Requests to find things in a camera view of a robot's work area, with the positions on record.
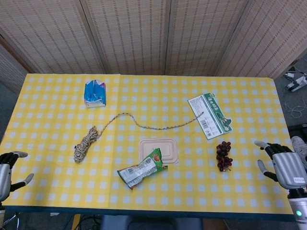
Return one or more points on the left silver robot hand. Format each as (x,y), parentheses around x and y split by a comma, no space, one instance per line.
(5,172)

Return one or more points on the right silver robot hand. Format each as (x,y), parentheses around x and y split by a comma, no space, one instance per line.
(289,167)

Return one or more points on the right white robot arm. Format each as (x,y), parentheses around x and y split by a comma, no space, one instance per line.
(298,206)

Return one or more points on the grey knitted shoe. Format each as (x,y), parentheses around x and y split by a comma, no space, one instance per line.
(299,143)

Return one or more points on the black box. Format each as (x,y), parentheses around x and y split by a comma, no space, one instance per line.
(298,130)

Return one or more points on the dark red grape bunch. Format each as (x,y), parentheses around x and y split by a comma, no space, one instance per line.
(223,155)

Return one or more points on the grey white floor device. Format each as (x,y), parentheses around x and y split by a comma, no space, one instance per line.
(297,83)

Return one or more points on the blue tissue pack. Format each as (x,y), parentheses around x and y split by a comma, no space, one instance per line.
(94,93)

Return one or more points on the yellow checked tablecloth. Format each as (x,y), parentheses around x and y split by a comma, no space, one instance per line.
(168,198)

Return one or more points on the beige pulp container lid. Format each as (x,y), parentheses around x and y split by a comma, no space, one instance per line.
(165,147)

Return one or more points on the green silver snack bag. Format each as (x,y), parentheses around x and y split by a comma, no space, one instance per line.
(141,171)

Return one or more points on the dark blue chair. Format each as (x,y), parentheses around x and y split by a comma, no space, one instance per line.
(148,222)

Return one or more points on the bamboo folding screen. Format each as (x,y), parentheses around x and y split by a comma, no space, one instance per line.
(144,36)

